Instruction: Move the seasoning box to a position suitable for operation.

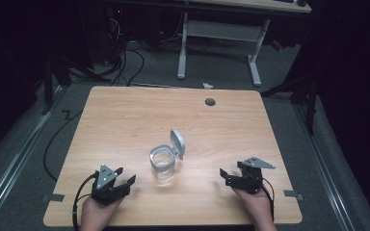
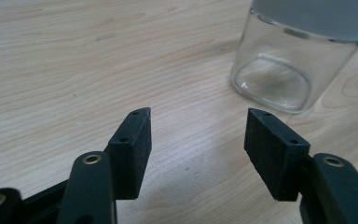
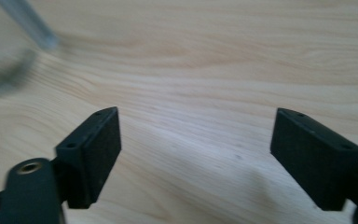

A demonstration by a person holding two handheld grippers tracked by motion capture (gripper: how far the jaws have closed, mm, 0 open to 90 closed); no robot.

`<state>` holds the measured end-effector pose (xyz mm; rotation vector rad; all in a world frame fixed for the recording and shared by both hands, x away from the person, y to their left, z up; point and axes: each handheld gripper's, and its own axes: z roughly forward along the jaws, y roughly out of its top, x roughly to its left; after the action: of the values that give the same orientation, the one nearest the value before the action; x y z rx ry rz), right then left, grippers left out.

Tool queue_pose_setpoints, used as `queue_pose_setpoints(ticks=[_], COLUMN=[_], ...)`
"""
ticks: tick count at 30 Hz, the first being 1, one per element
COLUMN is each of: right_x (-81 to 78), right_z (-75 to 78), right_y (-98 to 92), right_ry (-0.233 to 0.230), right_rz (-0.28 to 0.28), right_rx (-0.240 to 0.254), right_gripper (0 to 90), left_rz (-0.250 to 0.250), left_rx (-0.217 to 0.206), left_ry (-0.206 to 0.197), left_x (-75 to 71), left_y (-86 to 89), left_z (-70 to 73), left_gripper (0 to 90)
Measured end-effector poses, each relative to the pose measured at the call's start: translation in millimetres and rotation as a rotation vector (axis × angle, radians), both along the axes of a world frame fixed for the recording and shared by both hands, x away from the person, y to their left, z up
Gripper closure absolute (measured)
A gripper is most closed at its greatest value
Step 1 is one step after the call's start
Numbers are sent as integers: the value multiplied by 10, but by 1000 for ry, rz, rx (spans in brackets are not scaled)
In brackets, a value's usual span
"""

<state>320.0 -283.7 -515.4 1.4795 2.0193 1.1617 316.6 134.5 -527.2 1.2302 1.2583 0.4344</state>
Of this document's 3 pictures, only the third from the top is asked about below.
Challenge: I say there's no clear glass container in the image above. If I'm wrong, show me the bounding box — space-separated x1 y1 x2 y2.
0 0 60 101

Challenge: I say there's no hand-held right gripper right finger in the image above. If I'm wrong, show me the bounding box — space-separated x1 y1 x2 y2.
269 107 358 212

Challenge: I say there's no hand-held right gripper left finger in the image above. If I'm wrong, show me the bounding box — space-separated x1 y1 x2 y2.
55 105 122 210

